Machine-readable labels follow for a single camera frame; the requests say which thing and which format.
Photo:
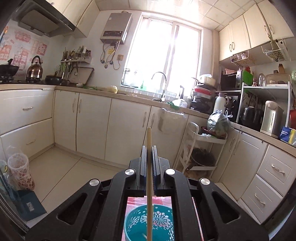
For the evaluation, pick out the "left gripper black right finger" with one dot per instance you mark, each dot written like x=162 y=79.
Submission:
x=201 y=210

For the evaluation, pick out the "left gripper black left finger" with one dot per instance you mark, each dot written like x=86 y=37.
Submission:
x=97 y=210

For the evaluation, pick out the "cream lower kitchen cabinets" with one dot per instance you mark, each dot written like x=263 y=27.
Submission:
x=72 y=135

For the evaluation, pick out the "kitchen window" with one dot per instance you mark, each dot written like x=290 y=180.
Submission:
x=161 y=45

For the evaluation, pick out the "red white checkered tablecloth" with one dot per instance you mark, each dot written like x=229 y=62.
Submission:
x=133 y=202

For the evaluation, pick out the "teal perforated plastic basket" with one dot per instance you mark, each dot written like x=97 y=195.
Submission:
x=135 y=226

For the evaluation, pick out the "dark pan on rack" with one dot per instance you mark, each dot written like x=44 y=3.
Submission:
x=201 y=157

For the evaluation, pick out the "white tiered storage rack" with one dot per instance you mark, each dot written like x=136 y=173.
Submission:
x=194 y=139

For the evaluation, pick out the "grey plastic bag of vegetables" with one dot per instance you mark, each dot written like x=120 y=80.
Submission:
x=218 y=124

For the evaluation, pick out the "clear patterned plastic container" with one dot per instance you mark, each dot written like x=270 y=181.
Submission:
x=19 y=166

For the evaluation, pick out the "white thermos jug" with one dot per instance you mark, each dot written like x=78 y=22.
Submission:
x=221 y=102

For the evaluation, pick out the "white electric water boiler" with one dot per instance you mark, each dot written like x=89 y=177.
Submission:
x=271 y=124

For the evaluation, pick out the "chrome sink faucet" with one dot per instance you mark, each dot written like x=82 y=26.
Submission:
x=163 y=85

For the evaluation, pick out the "white countertop shelf unit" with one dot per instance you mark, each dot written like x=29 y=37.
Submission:
x=279 y=93

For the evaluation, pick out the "copper kettle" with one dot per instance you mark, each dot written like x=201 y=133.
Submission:
x=35 y=71

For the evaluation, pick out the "black wok on stove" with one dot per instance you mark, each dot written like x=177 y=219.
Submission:
x=8 y=70

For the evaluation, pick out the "range hood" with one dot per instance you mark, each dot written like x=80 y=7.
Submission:
x=44 y=18

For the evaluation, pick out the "wall utensil rack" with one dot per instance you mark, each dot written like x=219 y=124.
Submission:
x=71 y=61

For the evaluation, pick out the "wall mounted gas water heater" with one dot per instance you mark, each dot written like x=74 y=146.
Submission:
x=116 y=28

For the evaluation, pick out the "cream upper wall cabinets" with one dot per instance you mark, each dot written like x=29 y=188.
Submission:
x=260 y=24

